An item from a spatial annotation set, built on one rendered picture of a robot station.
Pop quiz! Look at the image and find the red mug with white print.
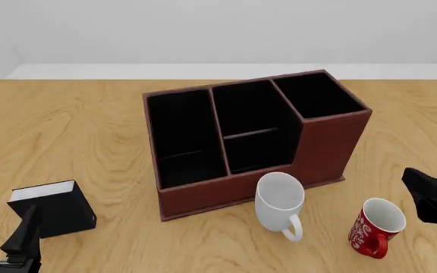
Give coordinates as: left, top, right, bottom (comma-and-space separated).
347, 197, 407, 260

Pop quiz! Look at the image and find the black book with white pages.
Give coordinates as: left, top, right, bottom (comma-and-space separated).
6, 179, 98, 240

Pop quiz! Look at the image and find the red-brown desk caddy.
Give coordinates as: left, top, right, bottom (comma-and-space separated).
142, 68, 373, 223

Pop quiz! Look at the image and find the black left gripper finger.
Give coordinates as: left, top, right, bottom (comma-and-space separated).
0, 203, 42, 262

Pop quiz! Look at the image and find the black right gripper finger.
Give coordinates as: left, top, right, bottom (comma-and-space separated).
401, 167, 437, 229

